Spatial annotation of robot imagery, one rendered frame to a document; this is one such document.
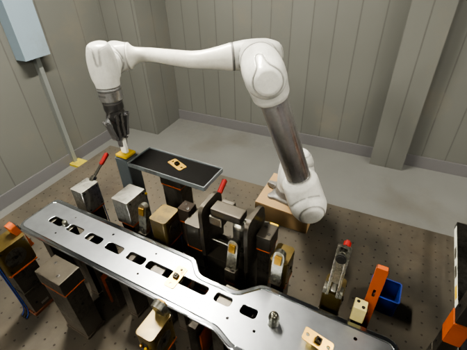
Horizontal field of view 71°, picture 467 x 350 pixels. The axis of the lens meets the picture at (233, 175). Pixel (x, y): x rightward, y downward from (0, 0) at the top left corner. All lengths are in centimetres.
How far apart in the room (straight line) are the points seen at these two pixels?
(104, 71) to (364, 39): 246
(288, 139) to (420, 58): 209
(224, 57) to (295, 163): 47
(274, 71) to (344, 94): 244
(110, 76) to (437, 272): 154
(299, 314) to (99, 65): 104
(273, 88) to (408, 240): 107
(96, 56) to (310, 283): 120
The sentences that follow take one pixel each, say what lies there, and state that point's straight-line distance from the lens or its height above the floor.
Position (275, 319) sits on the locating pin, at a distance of 99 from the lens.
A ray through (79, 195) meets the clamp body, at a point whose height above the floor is 104.
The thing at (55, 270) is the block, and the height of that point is 103.
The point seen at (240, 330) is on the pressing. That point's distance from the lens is 101.
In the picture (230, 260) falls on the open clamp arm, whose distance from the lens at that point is 112.
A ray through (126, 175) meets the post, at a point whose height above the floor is 106.
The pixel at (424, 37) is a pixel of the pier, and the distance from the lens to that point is 312.
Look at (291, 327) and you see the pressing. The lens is 103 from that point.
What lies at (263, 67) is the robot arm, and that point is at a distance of 103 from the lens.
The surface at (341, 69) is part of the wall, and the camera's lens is 337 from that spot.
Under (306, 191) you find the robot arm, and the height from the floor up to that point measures 105.
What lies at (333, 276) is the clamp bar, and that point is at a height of 111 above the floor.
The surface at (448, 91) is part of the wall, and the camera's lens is 340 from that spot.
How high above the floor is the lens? 189
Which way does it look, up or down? 36 degrees down
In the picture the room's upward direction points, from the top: 2 degrees counter-clockwise
